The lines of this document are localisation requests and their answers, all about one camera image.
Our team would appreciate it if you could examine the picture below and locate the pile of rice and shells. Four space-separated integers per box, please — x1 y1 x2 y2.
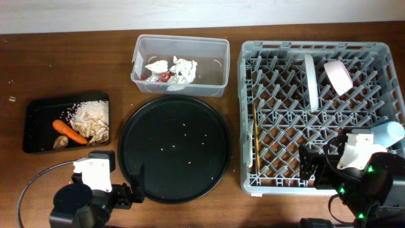
66 101 109 145

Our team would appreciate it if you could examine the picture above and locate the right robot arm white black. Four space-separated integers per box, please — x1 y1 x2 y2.
299 145 404 227

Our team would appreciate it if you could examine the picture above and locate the orange carrot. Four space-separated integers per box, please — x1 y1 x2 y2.
53 120 88 144

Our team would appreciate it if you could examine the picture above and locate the white plastic fork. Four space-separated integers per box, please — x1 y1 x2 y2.
247 120 254 168

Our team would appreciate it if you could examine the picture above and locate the clear plastic waste bin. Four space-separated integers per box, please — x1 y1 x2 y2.
130 34 230 97

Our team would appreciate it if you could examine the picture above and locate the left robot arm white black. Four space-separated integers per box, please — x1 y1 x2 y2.
16 158 145 227

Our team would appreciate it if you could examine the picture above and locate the white tissue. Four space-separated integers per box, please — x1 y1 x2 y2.
167 56 197 91
145 60 168 74

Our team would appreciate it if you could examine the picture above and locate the red snack wrapper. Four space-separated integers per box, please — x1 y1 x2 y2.
141 72 173 82

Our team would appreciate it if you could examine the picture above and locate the round black serving tray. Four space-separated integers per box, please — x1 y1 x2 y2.
118 96 231 204

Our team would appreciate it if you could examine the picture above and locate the pink bowl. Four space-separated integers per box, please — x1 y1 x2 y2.
324 60 353 96

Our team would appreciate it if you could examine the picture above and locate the wooden chopstick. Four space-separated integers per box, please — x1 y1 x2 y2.
252 103 261 176

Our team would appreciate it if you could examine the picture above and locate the light blue cup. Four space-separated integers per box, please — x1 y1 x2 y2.
370 121 404 148

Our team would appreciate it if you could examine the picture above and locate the black rectangular tray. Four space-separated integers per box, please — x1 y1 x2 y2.
23 91 109 154

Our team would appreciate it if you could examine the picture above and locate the grey plate with food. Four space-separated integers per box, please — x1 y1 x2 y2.
304 54 319 113

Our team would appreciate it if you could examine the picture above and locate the grey dishwasher rack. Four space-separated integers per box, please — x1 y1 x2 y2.
237 41 404 196

